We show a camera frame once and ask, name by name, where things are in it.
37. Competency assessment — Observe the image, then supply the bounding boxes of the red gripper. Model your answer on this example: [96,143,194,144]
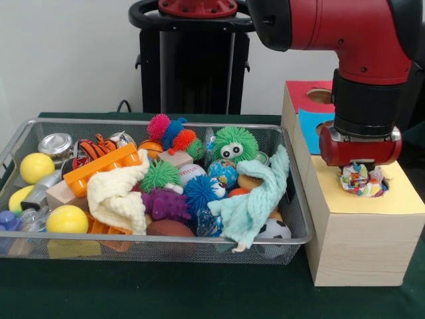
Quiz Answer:
[318,125,403,167]

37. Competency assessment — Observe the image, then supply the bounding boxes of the colourful confetti print cloth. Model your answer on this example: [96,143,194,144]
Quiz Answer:
[337,162,390,199]

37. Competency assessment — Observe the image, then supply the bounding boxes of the green puffer ball with eyes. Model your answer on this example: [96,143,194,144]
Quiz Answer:
[212,126,259,165]

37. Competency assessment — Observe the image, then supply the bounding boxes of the mint green cloth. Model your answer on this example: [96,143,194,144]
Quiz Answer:
[207,144,292,254]

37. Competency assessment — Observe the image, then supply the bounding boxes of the multicolour spiky caterpillar toy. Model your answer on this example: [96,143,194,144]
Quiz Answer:
[147,114,205,159]

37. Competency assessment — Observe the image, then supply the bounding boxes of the wooden box with three holes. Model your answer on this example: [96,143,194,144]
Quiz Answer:
[280,79,425,288]

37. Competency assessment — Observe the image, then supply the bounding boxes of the shallow mesh bin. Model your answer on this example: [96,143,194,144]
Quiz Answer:
[0,118,313,266]

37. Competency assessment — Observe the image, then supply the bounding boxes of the black stand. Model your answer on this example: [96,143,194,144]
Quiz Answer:
[410,21,425,127]

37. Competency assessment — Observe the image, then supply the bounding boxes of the small soccer ball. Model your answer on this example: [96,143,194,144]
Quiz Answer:
[258,217,293,259]

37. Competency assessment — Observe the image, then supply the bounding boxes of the green spiky caterpillar toy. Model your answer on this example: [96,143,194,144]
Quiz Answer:
[139,159,183,194]

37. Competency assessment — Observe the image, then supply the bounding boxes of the purple spiky toy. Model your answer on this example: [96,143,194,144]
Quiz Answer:
[139,189,192,223]

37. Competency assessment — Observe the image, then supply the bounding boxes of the brown toy football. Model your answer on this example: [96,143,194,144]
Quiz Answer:
[145,219,197,238]

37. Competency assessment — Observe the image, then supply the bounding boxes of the cream yellow cloth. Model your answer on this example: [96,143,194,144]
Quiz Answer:
[86,148,152,236]

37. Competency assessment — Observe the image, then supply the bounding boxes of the orange toy brick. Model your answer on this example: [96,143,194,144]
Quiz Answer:
[62,143,142,197]

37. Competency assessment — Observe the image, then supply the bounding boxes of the yellow tennis ball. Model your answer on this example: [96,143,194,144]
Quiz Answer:
[46,205,90,234]

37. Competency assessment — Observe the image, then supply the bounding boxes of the smooth yellow ball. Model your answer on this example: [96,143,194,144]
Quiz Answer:
[19,153,56,185]

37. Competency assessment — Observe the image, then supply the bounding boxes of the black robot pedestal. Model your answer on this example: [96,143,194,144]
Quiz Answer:
[128,0,266,116]

